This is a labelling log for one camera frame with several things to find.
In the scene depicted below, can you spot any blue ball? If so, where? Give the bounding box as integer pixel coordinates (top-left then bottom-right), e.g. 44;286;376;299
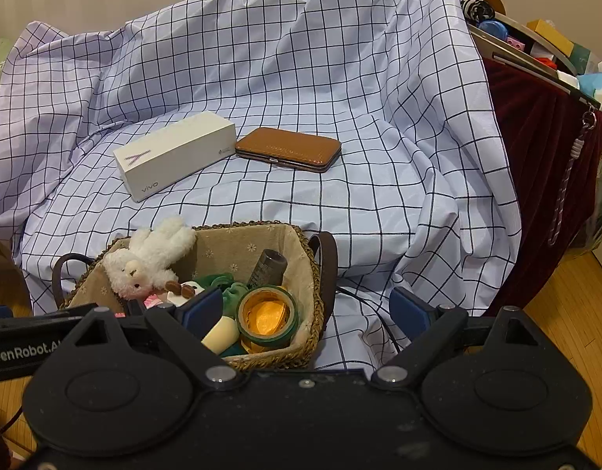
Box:
478;20;510;40

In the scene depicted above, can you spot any yellow box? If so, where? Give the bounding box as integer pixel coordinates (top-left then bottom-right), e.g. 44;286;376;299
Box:
526;20;576;57

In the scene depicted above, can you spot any wooden table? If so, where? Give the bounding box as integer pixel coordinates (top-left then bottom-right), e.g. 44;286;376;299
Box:
0;232;32;316

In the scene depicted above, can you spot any green box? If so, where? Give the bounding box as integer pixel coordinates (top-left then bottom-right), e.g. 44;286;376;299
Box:
568;43;593;76

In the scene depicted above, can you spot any white plush bunny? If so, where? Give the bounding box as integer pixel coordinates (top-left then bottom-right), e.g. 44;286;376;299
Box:
102;215;198;307

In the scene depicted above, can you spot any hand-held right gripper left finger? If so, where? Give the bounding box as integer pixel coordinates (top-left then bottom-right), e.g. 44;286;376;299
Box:
61;286;240;387

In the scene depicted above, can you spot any braided rope keychain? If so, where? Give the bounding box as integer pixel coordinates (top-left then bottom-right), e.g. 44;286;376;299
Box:
548;110;598;248

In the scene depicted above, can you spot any white checkered bed sheet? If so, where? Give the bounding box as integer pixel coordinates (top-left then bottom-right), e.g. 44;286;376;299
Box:
0;0;524;370

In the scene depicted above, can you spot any dark red velvet cloth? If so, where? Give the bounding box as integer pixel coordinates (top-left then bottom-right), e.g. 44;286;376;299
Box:
479;56;602;316

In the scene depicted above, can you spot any white phone box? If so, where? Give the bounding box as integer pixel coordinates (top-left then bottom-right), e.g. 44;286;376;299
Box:
114;111;237;203

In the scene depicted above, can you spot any cream foam ball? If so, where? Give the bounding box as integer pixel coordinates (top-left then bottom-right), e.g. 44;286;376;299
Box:
200;316;240;353

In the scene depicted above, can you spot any woven basket with fabric lining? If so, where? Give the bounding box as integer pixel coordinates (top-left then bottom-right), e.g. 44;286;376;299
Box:
53;220;339;370

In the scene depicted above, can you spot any black white striped cloth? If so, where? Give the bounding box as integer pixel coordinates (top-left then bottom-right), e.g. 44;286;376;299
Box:
460;0;497;23

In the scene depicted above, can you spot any light blue tissue paper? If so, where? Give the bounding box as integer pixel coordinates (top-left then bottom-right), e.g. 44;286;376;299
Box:
577;54;602;113

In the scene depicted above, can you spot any brown leather case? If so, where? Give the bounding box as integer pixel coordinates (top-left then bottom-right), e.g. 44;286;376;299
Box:
235;127;342;174

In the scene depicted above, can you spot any green and white plush toy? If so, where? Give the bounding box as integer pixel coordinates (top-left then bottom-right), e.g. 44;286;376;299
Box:
166;271;250;319

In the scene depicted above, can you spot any black cylinder object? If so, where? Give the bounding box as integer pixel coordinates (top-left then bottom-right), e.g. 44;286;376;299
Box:
246;249;288;289

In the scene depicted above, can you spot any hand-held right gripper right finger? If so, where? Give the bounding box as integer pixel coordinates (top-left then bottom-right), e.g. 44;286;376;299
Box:
372;286;563;387

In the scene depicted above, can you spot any green tape roll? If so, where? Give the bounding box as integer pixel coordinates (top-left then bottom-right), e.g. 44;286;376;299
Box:
236;285;302;353

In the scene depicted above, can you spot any grey storage tray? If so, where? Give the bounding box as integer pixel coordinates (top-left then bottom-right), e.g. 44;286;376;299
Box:
465;10;602;108

